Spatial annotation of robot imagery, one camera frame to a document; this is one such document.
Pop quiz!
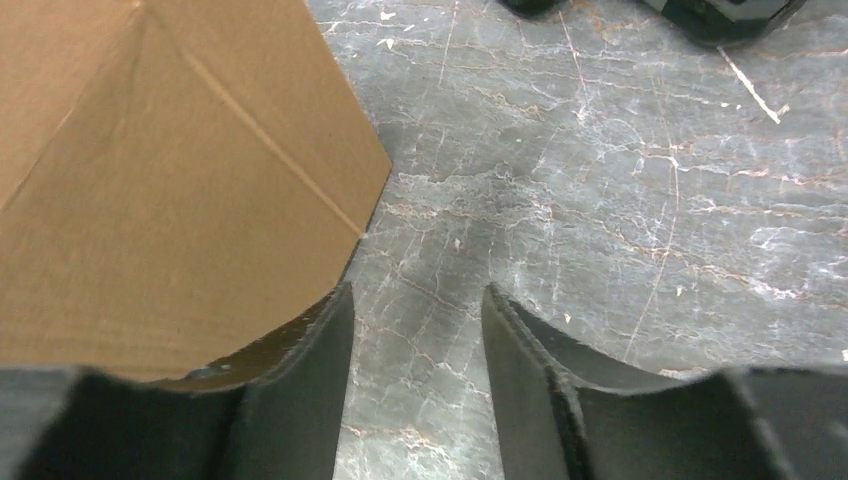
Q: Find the cardboard box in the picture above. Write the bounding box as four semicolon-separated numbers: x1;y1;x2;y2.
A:
1;1;392;380

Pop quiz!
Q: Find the black poker chip case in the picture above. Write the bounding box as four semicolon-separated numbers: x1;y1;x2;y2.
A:
642;0;806;47

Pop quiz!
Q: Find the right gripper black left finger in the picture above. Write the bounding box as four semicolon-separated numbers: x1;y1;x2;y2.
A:
13;282;355;479

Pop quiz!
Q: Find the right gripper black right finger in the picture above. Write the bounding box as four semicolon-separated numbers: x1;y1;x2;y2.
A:
481;284;847;479

